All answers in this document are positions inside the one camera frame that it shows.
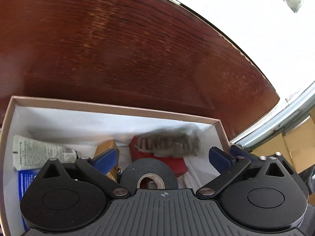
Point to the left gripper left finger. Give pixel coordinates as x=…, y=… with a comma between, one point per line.
x=94, y=171

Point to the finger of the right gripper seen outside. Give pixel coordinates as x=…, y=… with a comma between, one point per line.
x=239, y=154

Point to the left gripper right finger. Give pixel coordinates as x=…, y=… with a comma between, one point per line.
x=231, y=171

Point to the wooden block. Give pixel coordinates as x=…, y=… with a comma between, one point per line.
x=107, y=158

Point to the black electrical tape roll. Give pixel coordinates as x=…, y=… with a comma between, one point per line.
x=140, y=173

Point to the brown cardboard storage box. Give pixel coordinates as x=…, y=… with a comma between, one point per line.
x=83, y=126

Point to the small red box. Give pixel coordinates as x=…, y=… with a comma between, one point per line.
x=177, y=165

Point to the cardboard cartons beside bed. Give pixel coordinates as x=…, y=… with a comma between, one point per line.
x=297, y=147

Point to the white ointment tube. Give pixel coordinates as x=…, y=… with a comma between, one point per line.
x=33, y=154

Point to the dark red wooden headboard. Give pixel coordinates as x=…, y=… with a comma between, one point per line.
x=151, y=54

